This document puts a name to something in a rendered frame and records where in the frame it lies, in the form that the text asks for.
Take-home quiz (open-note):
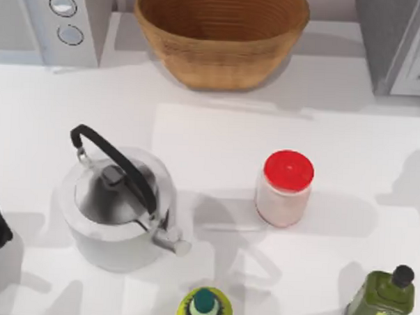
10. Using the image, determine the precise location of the brown woven basket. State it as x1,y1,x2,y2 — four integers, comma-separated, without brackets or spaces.
130,0,311,96

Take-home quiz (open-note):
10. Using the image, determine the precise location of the round microwave knob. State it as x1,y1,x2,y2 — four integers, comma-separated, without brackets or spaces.
48,0,79,19
55,22,86,47

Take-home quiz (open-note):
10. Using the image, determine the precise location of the white jar with red lid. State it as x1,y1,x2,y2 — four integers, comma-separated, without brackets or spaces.
253,148,316,230

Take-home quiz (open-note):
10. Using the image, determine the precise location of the pale microwave oven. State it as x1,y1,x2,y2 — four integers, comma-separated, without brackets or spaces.
0,0,115,70

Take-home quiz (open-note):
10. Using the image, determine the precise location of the silver kettle with black handle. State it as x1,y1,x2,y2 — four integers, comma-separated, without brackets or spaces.
52,123,197,277

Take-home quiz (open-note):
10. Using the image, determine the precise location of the yellow-green bottle with teal cap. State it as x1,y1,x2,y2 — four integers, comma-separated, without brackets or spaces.
176,284,235,315

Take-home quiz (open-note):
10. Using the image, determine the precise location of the dark green bottle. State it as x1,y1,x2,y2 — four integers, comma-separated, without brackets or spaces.
343,262,417,315

